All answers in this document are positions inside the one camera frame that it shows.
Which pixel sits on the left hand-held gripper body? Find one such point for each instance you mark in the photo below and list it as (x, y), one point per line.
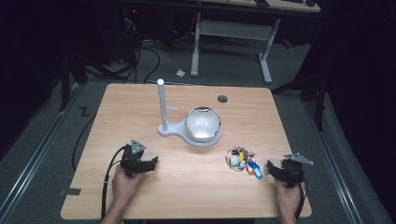
(130, 157)

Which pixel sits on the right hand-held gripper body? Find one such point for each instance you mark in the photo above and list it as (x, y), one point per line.
(294, 171)

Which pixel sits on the key bunch with coloured tags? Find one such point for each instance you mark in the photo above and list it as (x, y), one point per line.
(241, 160)

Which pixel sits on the person's right hand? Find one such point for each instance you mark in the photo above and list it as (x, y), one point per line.
(288, 199)

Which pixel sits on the person's left hand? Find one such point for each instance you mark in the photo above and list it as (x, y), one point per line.
(124, 186)

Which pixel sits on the white stand with pole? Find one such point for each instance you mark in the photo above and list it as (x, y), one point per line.
(162, 102)

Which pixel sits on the silver metal bowl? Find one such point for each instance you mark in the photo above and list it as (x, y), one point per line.
(202, 124)

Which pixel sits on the black tape strip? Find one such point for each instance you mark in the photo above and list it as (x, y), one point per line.
(71, 192)

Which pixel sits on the white paper scrap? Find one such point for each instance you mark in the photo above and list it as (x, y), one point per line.
(180, 73)

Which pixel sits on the white-framed wooden desk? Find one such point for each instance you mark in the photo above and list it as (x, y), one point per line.
(233, 29)

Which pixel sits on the metal floor rail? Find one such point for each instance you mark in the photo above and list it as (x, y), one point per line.
(333, 161)
(37, 146)

